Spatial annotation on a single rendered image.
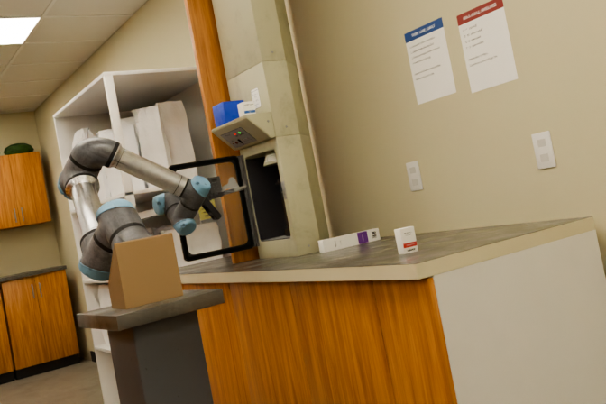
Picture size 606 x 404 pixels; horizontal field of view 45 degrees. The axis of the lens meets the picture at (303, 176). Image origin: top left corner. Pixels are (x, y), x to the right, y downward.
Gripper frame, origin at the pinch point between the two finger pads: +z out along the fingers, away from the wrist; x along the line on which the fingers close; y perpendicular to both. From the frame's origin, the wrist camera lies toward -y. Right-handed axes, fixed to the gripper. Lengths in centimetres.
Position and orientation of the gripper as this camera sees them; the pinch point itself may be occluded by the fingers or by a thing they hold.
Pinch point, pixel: (239, 189)
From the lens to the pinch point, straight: 290.3
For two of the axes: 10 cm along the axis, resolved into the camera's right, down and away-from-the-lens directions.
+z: 8.2, -2.2, 5.4
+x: -5.2, 1.3, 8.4
